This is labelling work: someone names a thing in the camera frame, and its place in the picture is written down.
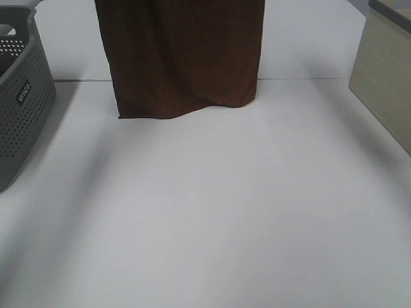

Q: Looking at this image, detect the brown towel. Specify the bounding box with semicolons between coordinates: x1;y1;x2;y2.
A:
94;0;265;119

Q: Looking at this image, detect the grey perforated plastic basket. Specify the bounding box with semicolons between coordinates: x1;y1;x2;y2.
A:
1;5;56;190

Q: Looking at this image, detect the beige storage box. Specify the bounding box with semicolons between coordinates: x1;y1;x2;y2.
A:
349;1;410;151

